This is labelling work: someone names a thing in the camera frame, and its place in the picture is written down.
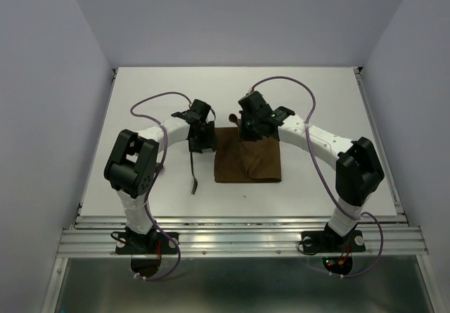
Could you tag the black fork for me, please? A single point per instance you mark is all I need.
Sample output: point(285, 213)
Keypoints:
point(195, 181)

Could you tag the aluminium frame rail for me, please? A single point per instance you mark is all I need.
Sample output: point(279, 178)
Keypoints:
point(201, 237)

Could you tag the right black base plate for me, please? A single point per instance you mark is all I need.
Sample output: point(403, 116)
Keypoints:
point(328, 242)

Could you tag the brown cloth napkin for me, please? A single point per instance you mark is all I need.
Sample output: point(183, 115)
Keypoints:
point(245, 162)

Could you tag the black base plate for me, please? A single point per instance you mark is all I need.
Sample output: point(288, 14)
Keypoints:
point(153, 243)
point(328, 242)

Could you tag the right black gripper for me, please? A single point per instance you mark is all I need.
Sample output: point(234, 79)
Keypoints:
point(244, 134)

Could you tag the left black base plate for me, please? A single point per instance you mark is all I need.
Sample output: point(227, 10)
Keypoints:
point(153, 243)

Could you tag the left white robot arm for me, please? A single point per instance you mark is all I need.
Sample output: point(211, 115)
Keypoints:
point(136, 160)

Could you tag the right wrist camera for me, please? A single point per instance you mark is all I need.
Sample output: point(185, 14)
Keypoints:
point(250, 92)

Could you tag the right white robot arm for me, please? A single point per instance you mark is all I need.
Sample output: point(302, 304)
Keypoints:
point(358, 171)

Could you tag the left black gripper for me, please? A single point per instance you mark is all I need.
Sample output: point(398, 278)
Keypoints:
point(209, 143)

